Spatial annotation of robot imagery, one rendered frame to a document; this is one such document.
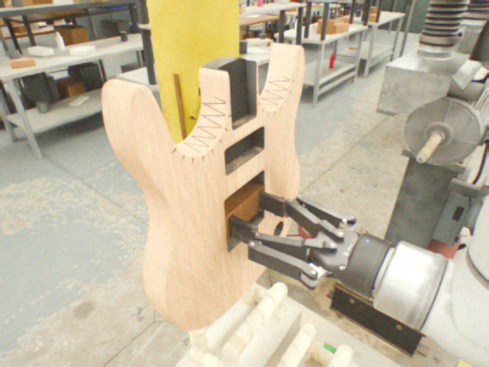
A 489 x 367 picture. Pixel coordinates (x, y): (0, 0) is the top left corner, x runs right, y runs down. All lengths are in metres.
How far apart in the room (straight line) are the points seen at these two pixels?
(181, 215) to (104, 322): 1.91
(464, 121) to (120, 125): 1.21
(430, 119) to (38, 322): 2.30
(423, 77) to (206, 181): 0.77
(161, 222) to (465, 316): 0.33
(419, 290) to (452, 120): 1.02
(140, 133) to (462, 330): 0.36
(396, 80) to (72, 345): 2.04
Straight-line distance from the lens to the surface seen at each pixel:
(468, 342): 0.42
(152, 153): 0.34
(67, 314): 2.41
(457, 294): 0.40
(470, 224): 1.53
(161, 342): 2.11
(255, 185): 0.53
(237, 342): 0.66
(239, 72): 0.44
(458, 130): 1.38
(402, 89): 1.08
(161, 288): 0.44
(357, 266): 0.42
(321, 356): 0.84
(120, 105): 0.32
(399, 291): 0.41
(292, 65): 0.53
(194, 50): 1.43
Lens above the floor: 1.78
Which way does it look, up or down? 34 degrees down
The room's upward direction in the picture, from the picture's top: straight up
